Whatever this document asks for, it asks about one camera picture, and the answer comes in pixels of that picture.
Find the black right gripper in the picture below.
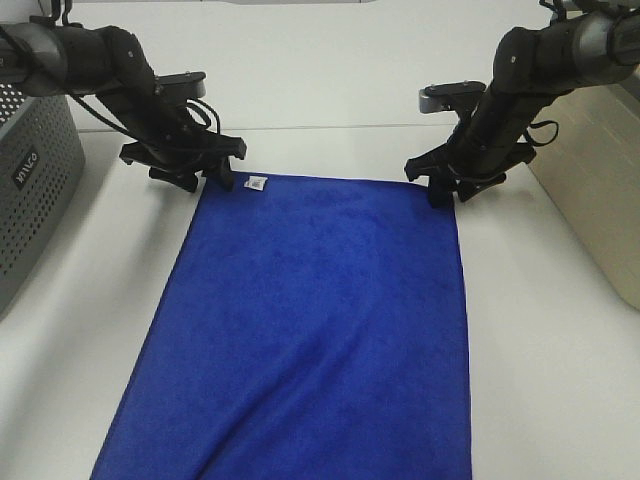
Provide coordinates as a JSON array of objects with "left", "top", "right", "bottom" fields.
[{"left": 404, "top": 120, "right": 534, "bottom": 208}]

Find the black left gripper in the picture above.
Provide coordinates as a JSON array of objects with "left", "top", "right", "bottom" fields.
[{"left": 119, "top": 122, "right": 247, "bottom": 193}]

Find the blue microfibre towel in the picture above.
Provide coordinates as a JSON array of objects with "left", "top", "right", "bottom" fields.
[{"left": 91, "top": 175, "right": 472, "bottom": 479}]

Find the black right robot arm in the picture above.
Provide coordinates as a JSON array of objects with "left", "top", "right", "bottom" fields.
[{"left": 404, "top": 1, "right": 639, "bottom": 208}]

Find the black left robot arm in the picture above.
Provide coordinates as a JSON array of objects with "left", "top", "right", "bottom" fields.
[{"left": 1, "top": 16, "right": 247, "bottom": 192}]

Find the beige storage bin grey rim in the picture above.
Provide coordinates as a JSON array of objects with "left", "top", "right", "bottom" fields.
[{"left": 530, "top": 85, "right": 639, "bottom": 307}]

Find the grey perforated plastic basket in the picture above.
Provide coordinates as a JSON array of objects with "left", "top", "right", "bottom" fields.
[{"left": 1, "top": 83, "right": 85, "bottom": 312}]

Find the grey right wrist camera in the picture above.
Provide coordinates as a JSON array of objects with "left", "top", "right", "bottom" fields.
[{"left": 419, "top": 81, "right": 487, "bottom": 115}]

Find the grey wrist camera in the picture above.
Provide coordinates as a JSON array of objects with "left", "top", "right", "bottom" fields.
[
  {"left": 156, "top": 71, "right": 206, "bottom": 103},
  {"left": 419, "top": 81, "right": 487, "bottom": 115}
]

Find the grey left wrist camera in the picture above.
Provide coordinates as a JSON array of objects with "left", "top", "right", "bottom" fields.
[{"left": 156, "top": 71, "right": 206, "bottom": 103}]

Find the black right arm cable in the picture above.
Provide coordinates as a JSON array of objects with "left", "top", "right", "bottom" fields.
[{"left": 524, "top": 117, "right": 560, "bottom": 149}]

